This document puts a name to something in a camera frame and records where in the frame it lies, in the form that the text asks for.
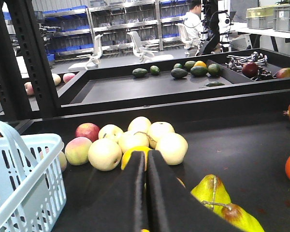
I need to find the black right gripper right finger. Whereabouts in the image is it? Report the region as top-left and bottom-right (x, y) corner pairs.
(146, 150), (238, 232)

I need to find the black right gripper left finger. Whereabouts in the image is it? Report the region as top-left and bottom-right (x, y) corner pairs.
(53, 152), (145, 232)

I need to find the light blue plastic basket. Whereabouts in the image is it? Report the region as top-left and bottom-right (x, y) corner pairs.
(0, 121), (66, 232)

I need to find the pink apple back tray right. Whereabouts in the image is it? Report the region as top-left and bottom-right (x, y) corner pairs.
(63, 72), (76, 84)

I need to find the pale apple on back tray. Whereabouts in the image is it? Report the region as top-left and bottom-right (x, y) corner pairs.
(52, 73), (61, 86)

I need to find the white office chair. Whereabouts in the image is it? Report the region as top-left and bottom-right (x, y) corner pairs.
(68, 34), (103, 72)

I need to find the pink apple on back tray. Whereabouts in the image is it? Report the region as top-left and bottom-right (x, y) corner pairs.
(24, 82), (34, 96)

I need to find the person in white shirt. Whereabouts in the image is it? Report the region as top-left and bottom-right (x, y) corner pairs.
(183, 0), (204, 48)

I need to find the black upright rack post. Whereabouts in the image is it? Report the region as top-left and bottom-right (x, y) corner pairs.
(0, 0), (32, 120)

